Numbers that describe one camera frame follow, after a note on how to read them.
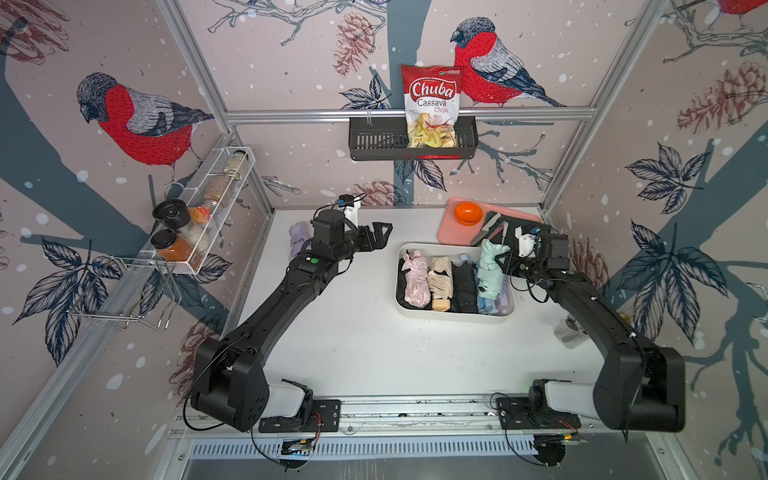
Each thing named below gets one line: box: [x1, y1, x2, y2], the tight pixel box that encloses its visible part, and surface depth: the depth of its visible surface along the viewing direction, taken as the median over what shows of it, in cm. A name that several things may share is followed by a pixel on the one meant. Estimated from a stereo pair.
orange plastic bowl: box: [454, 202, 483, 226], surface depth 116 cm
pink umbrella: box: [402, 250, 432, 308], surface depth 90 cm
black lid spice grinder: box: [152, 199, 191, 228], surface depth 63 cm
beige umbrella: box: [428, 256, 453, 312], surface depth 90 cm
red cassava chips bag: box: [402, 64, 463, 149], surface depth 85 cm
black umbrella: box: [450, 261, 479, 314], surface depth 89 cm
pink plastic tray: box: [437, 197, 544, 246], surface depth 116 cm
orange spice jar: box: [157, 236, 193, 263], surface depth 62 cm
